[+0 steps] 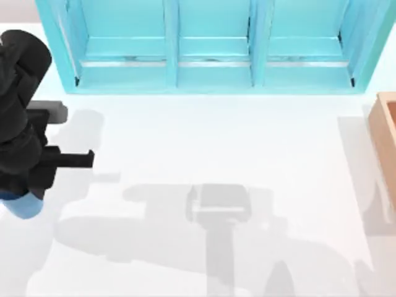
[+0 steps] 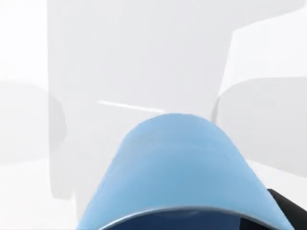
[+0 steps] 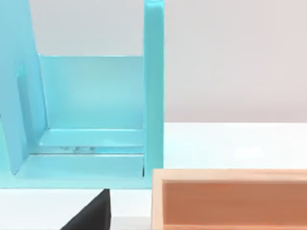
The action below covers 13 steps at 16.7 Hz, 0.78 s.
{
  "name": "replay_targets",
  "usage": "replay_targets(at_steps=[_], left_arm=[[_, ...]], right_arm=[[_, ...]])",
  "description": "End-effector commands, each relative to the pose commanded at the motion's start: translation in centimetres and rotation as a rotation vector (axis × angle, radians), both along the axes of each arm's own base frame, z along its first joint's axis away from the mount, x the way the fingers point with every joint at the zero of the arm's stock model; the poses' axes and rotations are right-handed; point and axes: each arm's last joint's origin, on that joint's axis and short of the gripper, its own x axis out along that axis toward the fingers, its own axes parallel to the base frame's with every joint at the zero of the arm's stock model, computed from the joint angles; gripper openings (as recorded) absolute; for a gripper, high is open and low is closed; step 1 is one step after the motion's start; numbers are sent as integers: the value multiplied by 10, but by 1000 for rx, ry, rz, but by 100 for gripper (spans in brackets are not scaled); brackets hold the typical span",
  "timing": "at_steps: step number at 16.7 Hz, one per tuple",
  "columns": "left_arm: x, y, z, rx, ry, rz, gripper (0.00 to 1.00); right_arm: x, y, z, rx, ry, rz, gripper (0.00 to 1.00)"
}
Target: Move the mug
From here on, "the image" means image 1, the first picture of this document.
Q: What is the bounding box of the shallow salmon-coloured box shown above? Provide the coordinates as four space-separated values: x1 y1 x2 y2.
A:
367 91 396 224

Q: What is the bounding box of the light blue rounded object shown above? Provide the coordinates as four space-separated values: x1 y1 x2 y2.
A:
0 189 45 220

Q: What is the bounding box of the light blue rack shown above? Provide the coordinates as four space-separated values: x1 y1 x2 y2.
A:
33 0 396 95

